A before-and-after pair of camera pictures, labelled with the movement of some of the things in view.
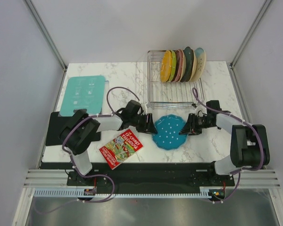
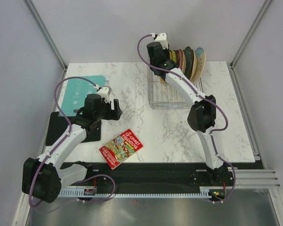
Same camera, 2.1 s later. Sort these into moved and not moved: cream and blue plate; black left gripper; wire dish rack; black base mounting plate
Moved: black left gripper
Not moved: cream and blue plate; black base mounting plate; wire dish rack
